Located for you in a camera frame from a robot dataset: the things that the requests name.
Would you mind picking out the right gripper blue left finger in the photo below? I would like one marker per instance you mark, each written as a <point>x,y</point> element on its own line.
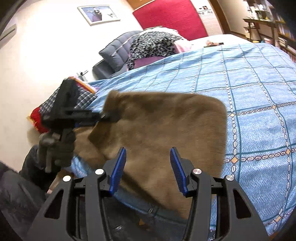
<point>117,171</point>

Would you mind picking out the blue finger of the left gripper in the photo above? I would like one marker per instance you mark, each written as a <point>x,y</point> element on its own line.
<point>109,116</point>

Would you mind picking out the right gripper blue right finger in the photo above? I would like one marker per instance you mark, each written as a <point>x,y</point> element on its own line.
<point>179,173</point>

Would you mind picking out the brown fleece pants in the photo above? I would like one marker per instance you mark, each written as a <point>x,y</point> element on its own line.
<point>149,125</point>

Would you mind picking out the gloved left hand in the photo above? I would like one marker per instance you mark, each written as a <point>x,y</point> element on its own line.
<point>56,152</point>

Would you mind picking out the plaid cloth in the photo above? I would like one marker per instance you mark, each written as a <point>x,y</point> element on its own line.
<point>72,94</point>

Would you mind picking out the grey puffer jacket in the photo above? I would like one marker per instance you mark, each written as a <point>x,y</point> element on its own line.
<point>115,56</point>

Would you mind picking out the leopard print blanket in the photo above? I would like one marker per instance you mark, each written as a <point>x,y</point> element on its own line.
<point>152,44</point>

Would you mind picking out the pink pillow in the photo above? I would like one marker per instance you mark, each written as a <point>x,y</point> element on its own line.
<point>180,46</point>

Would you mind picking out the blue patterned bedspread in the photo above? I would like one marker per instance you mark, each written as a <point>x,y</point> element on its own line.
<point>256,83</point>

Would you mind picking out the red headboard panel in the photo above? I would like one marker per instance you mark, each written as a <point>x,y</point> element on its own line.
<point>178,15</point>

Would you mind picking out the wooden bookshelf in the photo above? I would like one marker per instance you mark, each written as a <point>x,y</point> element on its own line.
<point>286,39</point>

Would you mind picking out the wooden side shelf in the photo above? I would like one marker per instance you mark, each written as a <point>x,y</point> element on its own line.
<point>261,26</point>

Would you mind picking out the framed wall picture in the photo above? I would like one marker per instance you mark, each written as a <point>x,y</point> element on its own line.
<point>98,14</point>

